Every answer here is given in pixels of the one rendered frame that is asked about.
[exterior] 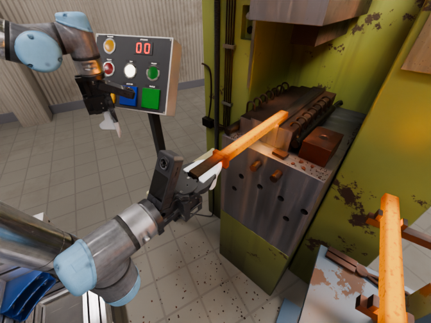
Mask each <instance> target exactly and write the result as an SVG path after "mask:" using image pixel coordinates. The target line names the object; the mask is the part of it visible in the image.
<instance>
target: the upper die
mask: <svg viewBox="0 0 431 323"><path fill-rule="evenodd" d="M371 2H372V0H250V6H249V20H253V21H267V22H281V23H289V24H302V25H311V26H325V25H328V24H332V23H335V22H339V21H343V20H346V19H350V18H354V17H358V16H361V15H365V14H367V13H368V10H369V7H370V5H371Z"/></svg>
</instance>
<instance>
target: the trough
mask: <svg viewBox="0 0 431 323"><path fill-rule="evenodd" d="M320 91H321V90H320V89H317V88H313V89H312V90H310V91H309V92H307V93H306V94H305V95H303V96H301V97H300V98H299V99H297V100H296V101H295V102H293V103H292V104H290V105H289V106H288V107H286V108H284V109H283V111H286V112H288V115H289V114H291V113H292V112H293V111H294V110H296V109H297V108H299V107H300V106H301V105H302V104H304V103H305V102H307V101H308V100H309V99H310V98H311V97H313V96H314V95H316V94H317V93H318V92H320Z"/></svg>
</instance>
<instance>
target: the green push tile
mask: <svg viewBox="0 0 431 323"><path fill-rule="evenodd" d="M160 92H161V90H158V89H152V88H142V103H141V107H142V108H150V109H155V110H159V106H160Z"/></svg>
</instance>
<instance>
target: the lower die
mask: <svg viewBox="0 0 431 323"><path fill-rule="evenodd" d="M313 88H317V89H320V90H321V91H320V92H318V93H317V94H316V95H314V96H313V97H311V98H310V99H309V100H308V101H307V102H305V103H304V104H302V105H301V106H300V107H299V108H297V109H296V110H294V111H293V112H292V113H291V114H289V115H288V116H286V118H284V119H283V120H281V121H280V122H279V123H278V124H276V127H275V128H273V129H272V130H270V131H269V132H267V133H266V134H265V135H264V136H262V137H261V138H259V141H262V142H265V143H267V144H269V145H271V146H273V147H276V148H279V149H281V150H283V151H285V152H288V151H289V150H290V149H291V148H292V146H291V142H292V140H293V139H294V138H295V137H296V135H297V134H298V131H299V128H300V127H299V125H298V124H293V125H292V126H290V123H291V122H292V121H296V119H297V117H299V116H301V115H302V113H303V112H305V111H307V110H308V109H309V108H310V107H312V105H313V104H314V103H317V101H318V100H320V99H321V98H322V97H323V96H325V95H328V96H330V97H331V98H332V102H331V104H330V105H333V102H334V99H335V97H336V94H335V93H332V92H327V91H325V90H326V89H324V88H319V87H312V88H309V87H304V86H300V87H295V86H291V87H289V91H287V89H285V90H284V94H283V93H282V92H280V94H279V97H277V95H275V96H274V99H273V100H271V99H272V98H270V99H268V103H266V101H265V102H264V103H262V107H260V105H258V106H257V107H256V109H255V111H253V109H252V110H250V111H248V112H247V113H245V114H244V115H241V117H240V126H239V132H241V133H244V134H246V133H247V132H249V131H251V130H252V129H253V128H255V127H257V126H258V125H259V124H261V123H263V122H264V121H265V120H267V119H268V118H270V117H272V116H273V115H274V114H276V113H277V112H279V111H280V110H283V109H284V108H286V107H288V106H289V105H290V104H292V103H293V102H295V101H296V100H297V99H299V98H300V97H301V96H303V95H305V94H306V93H307V92H309V91H310V90H312V89H313ZM315 108H317V109H318V111H319V112H320V109H321V107H320V106H319V105H315ZM310 112H311V113H312V114H313V116H314V117H315V115H316V111H315V110H314V109H311V110H310ZM318 114H319V113H318ZM304 117H306V118H307V120H308V124H309V122H310V118H311V116H310V114H308V113H306V114H304ZM313 119H314V118H313ZM298 122H300V123H301V125H302V130H303V128H304V125H305V120H304V119H299V120H298ZM307 126H308V125H307ZM302 130H301V131H302Z"/></svg>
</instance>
